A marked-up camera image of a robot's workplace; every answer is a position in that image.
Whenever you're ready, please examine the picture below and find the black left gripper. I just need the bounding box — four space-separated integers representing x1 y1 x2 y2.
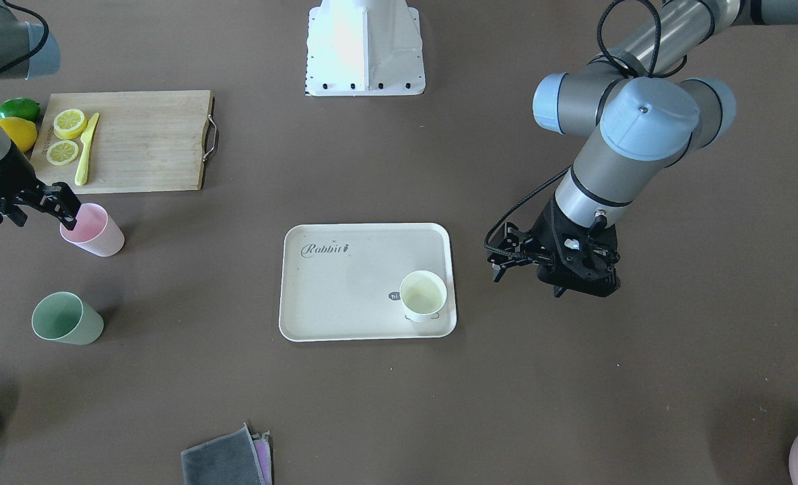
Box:
485 199 621 297

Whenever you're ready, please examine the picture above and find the whole lemon near lime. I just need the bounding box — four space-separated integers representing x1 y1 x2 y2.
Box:
0 117 38 153

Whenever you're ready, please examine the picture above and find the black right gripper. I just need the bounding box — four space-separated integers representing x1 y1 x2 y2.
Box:
0 145 81 230

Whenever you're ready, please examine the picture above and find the beige rabbit tray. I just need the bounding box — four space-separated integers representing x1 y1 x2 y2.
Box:
278 223 458 343

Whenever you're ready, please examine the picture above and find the pink cup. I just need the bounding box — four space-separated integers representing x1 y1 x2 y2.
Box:
58 203 125 257

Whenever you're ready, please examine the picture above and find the upper lemon slice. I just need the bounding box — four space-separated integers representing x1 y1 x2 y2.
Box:
52 108 88 141

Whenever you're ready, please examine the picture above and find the grey cloth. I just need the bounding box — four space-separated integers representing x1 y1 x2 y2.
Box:
180 426 263 484

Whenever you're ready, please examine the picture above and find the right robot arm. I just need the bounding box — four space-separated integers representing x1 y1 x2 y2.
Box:
0 1 81 229

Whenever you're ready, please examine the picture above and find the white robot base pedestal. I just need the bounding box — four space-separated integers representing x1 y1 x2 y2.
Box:
304 1 426 96

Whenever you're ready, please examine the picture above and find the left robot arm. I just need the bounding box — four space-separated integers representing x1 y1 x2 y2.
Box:
484 1 798 297

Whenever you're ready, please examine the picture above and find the green lime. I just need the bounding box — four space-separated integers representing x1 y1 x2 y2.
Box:
0 96 42 122

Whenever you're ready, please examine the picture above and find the lower lemon slice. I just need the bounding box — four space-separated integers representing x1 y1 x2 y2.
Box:
45 140 81 166

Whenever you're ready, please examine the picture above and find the yellow plastic knife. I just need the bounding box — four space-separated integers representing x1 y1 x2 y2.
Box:
73 112 100 187

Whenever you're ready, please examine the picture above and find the wooden cutting board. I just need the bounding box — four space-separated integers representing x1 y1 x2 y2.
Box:
30 91 215 195

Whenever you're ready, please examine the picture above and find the purple cloth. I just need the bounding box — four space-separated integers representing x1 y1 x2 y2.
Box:
252 432 273 485

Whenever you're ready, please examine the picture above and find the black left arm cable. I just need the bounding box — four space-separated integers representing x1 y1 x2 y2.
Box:
485 0 689 267

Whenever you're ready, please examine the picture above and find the cream white cup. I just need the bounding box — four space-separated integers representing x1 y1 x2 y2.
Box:
399 270 448 322

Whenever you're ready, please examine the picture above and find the lemon slice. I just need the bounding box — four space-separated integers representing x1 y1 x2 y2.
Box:
45 140 81 166
52 108 88 141

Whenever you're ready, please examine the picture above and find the green cup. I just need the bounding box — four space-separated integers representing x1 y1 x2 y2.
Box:
30 292 105 345

